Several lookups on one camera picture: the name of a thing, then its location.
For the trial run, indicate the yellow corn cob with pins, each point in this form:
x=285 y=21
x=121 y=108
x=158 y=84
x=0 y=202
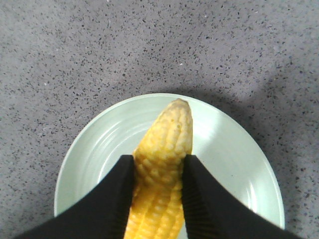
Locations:
x=156 y=211

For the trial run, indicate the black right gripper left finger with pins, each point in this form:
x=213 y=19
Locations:
x=101 y=214

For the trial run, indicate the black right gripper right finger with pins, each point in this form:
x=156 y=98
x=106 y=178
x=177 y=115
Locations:
x=211 y=212

